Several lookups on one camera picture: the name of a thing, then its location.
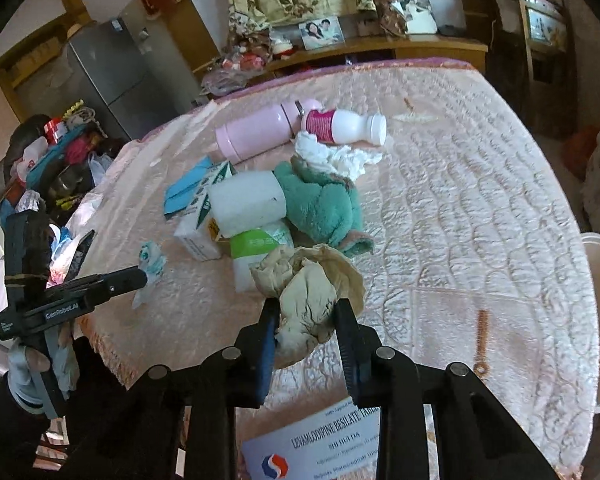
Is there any pink thermos bottle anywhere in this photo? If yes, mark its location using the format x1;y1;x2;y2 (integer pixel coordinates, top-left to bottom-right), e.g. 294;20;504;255
215;99;323;163

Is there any framed photo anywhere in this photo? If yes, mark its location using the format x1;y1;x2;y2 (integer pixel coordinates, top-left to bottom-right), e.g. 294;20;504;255
299;16;343;51

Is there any clear plastic bag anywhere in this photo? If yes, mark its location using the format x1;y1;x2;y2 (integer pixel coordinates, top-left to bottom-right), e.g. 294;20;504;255
200;66;262;99

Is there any white printed bag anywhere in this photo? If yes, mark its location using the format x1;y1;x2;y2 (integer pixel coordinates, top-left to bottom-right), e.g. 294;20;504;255
390;0;438;36

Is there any white and green medicine box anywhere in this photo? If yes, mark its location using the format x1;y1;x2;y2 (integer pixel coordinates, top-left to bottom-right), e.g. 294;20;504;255
172;160;237;262

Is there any blue paper packet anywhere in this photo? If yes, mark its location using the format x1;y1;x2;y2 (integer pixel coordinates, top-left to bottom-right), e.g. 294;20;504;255
164;156;216;218

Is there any white bottle with pink label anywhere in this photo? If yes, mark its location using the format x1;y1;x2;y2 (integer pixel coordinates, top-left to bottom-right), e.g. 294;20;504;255
300;107;388;147

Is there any white tissue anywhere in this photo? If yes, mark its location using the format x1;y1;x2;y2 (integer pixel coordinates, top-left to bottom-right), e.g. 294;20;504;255
292;130;386;181

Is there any grey refrigerator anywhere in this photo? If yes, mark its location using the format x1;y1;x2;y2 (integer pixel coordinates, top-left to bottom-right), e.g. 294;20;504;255
65;17;201;143

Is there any red bag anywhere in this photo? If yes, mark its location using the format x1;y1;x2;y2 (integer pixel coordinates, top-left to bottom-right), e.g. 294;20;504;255
564;127;600;181

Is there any white and blue medicine box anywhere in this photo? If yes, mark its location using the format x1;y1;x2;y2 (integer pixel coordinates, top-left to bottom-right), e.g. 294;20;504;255
240;396;388;480

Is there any small teal wrapper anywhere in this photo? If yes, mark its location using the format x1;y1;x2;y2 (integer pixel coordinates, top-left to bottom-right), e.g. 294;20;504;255
132;241;168;311

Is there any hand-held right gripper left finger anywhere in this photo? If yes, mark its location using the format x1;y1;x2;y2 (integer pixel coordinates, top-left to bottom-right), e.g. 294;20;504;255
72;299;283;480

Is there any wooden headboard shelf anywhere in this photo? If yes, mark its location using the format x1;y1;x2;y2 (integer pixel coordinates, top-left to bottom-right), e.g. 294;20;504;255
192;35;488;93

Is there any green plush cloth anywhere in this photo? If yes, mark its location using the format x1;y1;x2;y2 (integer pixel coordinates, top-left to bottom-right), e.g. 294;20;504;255
272;157;376;259

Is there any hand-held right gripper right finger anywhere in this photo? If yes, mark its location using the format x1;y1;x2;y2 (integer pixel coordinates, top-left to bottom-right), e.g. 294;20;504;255
332;299;561;480

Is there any wooden chair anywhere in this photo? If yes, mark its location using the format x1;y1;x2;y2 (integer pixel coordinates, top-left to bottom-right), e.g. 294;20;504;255
495;0;578;86

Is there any person's left hand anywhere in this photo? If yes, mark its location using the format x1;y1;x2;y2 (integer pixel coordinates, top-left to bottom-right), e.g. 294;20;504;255
7;321;81;416

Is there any pile of household clutter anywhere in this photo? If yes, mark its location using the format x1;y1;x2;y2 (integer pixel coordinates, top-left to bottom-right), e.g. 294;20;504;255
0;100;116;223

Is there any white foam block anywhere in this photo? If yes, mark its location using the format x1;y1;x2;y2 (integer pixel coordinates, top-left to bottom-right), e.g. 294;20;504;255
207;170;287;235

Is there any green and white tissue pack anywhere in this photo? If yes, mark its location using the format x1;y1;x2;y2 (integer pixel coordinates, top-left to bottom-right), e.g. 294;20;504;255
229;220;296;293

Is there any pink quilted bedspread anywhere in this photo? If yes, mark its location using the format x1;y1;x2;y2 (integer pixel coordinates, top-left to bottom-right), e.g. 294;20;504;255
70;59;600;480

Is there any beige cloth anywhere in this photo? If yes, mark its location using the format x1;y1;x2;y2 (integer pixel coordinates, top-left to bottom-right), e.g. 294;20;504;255
250;242;366;368

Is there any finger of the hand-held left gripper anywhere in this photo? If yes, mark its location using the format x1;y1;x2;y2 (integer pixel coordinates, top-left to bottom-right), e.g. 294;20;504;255
86;266;149;307
66;229;97;282

